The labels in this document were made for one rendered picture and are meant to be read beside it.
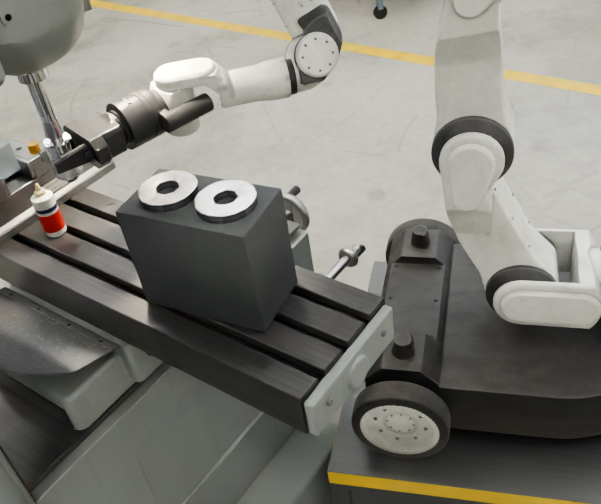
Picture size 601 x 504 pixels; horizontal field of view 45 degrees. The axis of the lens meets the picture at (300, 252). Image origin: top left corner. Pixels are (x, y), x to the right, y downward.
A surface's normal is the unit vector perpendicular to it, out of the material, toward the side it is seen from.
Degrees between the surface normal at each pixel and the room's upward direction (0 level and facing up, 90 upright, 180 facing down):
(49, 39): 117
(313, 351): 0
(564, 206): 0
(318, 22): 67
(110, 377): 90
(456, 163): 90
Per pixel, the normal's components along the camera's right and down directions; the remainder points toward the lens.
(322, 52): 0.18, 0.24
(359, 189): -0.13, -0.76
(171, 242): -0.42, 0.62
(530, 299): -0.22, 0.65
